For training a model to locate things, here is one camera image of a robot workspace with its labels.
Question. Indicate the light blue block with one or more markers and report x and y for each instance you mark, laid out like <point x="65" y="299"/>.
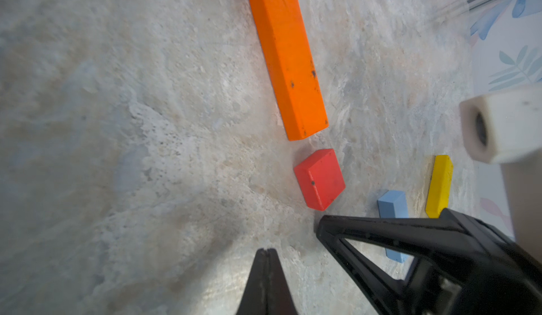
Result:
<point x="393" y="204"/>

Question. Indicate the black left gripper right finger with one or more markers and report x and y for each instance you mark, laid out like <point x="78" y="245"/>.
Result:
<point x="278" y="296"/>

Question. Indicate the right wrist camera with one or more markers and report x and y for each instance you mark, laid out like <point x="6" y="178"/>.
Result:
<point x="504" y="128"/>

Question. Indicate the orange long block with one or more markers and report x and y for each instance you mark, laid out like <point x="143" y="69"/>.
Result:
<point x="289" y="60"/>

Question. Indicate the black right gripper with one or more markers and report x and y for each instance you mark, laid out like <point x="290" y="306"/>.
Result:
<point x="461" y="265"/>

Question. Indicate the yellow long block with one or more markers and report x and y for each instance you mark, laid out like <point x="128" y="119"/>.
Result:
<point x="440" y="185"/>

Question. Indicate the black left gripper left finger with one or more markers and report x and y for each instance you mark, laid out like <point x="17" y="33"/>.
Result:
<point x="254" y="299"/>

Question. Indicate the small red cube block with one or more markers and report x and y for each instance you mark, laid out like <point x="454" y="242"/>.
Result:
<point x="320" y="179"/>

